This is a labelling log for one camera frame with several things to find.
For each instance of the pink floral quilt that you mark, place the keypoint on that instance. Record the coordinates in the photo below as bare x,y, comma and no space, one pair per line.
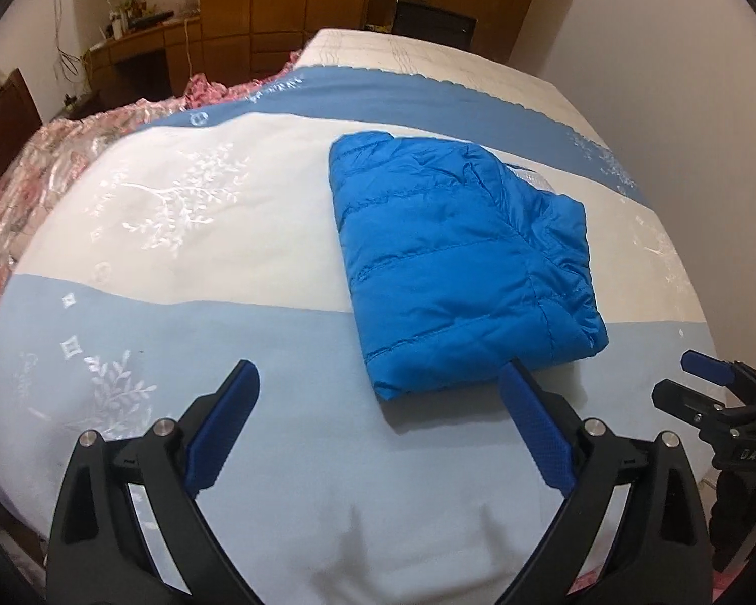
56,155

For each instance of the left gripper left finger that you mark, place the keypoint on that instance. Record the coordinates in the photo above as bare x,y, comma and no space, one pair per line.
97,550

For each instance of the wooden desk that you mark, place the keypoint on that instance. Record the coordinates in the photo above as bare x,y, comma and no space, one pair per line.
153,64

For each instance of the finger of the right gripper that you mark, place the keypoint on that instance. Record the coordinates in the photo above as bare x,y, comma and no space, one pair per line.
713,370

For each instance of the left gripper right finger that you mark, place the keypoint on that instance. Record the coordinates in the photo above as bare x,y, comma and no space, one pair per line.
630,528

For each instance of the blue puffer jacket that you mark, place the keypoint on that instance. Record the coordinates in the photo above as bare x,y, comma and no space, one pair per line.
455,264

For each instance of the black gloved right hand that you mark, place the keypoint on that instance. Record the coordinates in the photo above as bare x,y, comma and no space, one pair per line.
732,524

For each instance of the dark wooden headboard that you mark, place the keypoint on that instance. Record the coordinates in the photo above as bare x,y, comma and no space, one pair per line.
19,118

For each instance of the white mattress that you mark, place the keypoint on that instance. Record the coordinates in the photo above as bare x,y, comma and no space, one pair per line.
394,54

